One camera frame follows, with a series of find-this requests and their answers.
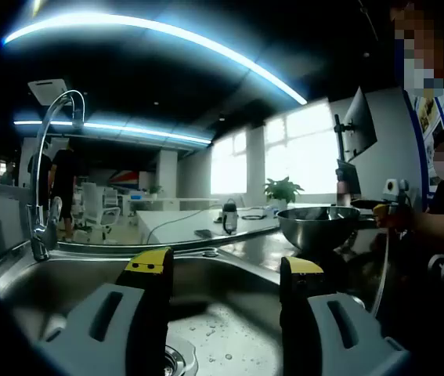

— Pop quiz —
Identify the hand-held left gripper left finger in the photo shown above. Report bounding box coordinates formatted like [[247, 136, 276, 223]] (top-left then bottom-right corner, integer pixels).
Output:
[[35, 246, 175, 376]]

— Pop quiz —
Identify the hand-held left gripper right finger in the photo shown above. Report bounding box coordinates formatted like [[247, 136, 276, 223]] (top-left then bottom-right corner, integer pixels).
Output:
[[279, 256, 413, 376]]

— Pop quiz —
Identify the stainless steel bowl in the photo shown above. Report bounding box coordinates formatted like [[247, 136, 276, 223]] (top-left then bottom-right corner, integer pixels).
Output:
[[276, 206, 362, 251]]

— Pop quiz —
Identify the stainless steel sink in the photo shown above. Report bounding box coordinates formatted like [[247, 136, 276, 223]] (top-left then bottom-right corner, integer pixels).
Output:
[[0, 234, 391, 376]]

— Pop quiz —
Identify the metal sink drain strainer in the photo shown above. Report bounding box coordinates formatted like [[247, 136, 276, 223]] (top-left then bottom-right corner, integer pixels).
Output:
[[164, 344, 199, 376]]

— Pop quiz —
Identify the clear plastic bottle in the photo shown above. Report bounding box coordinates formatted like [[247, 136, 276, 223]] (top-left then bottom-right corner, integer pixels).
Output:
[[337, 179, 351, 207]]

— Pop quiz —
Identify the small dark monitor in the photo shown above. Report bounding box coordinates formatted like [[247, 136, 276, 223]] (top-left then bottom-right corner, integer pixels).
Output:
[[335, 158, 363, 197]]

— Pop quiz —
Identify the black tilted monitor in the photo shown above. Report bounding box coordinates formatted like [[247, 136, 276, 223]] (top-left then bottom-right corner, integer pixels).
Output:
[[342, 86, 378, 162]]

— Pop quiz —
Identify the white blue seat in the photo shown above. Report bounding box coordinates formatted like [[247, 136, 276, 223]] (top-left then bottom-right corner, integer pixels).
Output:
[[427, 253, 444, 283]]

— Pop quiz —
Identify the large green potted plant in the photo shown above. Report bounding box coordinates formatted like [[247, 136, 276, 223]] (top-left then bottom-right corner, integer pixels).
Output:
[[263, 175, 305, 211]]

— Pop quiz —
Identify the chrome gooseneck faucet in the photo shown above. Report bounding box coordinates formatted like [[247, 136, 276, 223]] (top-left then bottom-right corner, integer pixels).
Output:
[[25, 89, 86, 262]]

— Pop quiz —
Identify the white office chair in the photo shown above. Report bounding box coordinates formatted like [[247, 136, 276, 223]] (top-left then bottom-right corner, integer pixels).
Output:
[[80, 182, 123, 242], [102, 186, 121, 208]]

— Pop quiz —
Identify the white desk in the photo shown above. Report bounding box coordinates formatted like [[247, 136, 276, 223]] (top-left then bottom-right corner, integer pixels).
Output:
[[135, 201, 281, 246]]

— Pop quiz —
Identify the grey partition panel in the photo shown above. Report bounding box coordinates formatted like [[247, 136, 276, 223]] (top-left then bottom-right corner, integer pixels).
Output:
[[0, 183, 31, 259]]

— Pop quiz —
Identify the narrow bright window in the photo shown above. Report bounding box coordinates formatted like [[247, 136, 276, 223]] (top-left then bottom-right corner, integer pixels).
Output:
[[210, 131, 248, 195]]

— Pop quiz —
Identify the short ceiling light strip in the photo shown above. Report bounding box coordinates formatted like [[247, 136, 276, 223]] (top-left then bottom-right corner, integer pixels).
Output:
[[13, 119, 211, 145]]

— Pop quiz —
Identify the white ceiling air conditioner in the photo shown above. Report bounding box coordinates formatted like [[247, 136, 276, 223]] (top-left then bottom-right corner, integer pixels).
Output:
[[27, 78, 74, 106]]

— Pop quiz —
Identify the long curved ceiling light strip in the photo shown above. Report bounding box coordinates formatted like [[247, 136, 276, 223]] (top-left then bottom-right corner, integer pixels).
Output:
[[2, 13, 309, 106]]

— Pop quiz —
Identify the blue bordered wall poster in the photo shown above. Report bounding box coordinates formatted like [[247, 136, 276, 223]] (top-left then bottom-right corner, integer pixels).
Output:
[[403, 88, 444, 197]]

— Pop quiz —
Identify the red blue wall banner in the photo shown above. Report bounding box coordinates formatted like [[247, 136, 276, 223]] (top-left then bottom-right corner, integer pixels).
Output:
[[110, 170, 143, 189]]

